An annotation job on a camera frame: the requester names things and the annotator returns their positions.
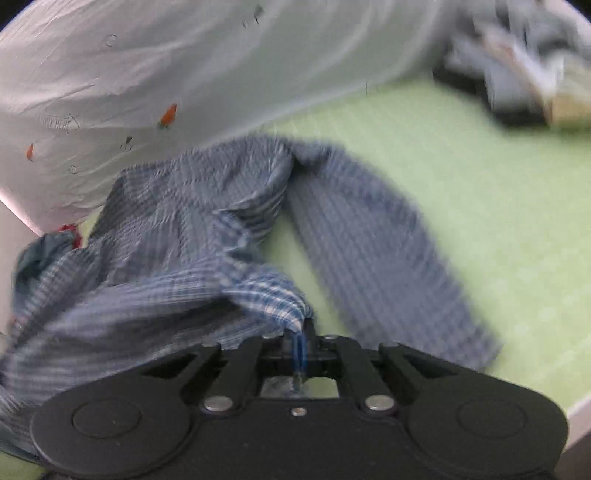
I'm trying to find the blue plaid shirt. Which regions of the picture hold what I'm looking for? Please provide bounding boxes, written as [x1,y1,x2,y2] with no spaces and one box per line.
[1,135,500,453]

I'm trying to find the folded grey and cream clothes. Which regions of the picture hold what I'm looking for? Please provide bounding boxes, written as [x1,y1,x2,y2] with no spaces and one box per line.
[433,1,590,129]

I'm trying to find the red garment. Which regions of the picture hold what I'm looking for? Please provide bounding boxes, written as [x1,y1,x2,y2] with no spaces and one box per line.
[59,224,83,249]

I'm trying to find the green grid mat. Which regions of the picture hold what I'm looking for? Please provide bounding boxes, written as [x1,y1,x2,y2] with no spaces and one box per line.
[266,81,590,439]

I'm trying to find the blue denim garment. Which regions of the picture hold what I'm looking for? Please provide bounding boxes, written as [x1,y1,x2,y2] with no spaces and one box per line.
[11,230,74,317]

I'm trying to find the white printed carrot sheet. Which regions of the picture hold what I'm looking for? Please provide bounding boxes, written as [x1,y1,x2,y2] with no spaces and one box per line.
[1,1,459,232]

